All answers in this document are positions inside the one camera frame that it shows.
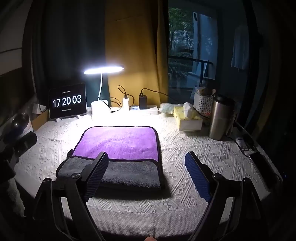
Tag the white tissue box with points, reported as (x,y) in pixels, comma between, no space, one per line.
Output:
(190,126)

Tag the yellow curtain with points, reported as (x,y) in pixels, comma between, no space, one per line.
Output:
(136,41)

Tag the white wall adapter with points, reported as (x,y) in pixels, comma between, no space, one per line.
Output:
(37,108)

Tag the white slotted basket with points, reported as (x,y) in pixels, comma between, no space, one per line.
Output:
(202,103)

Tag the white tablet stand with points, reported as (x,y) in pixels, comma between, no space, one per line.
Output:
(60,118)

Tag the hanging white shirt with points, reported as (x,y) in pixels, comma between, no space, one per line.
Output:
(240,48)

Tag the white round security camera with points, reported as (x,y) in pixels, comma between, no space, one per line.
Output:
(23,125)

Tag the white desk lamp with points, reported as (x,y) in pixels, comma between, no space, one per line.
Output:
(100,109)

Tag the dark green curtain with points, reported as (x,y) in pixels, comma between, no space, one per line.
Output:
(69,41)

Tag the stainless steel tumbler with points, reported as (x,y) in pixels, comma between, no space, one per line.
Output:
(220,118)

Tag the person's left forearm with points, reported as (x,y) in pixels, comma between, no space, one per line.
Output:
(13,197)

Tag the purple towel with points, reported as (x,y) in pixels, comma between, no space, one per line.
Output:
(120,142)

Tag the dark remote control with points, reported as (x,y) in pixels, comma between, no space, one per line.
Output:
(241,142)

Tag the black balcony railing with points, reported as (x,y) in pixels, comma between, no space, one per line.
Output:
(198,61)

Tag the white plastic packet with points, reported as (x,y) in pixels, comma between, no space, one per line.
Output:
(167,107)

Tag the black smartphone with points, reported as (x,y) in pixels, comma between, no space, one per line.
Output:
(264,169)

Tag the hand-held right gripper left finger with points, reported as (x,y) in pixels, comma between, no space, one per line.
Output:
(97,177)

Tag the white power strip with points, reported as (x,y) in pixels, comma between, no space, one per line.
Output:
(149,110)

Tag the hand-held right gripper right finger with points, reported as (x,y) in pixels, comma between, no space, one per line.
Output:
(196,177)

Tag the white charger plug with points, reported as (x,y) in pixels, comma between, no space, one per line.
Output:
(126,102)

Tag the grey towel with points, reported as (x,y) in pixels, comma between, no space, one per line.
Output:
(131,173)

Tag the black charger plug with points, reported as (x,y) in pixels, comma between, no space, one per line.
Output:
(142,102)

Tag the tablet with clock display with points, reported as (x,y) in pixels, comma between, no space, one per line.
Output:
(67,100)

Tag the yellow tissue pack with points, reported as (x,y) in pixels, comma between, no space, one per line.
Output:
(185,113)

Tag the cardboard box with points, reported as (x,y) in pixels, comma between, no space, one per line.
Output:
(39,121)

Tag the white textured tablecloth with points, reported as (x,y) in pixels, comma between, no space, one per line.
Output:
(196,143)

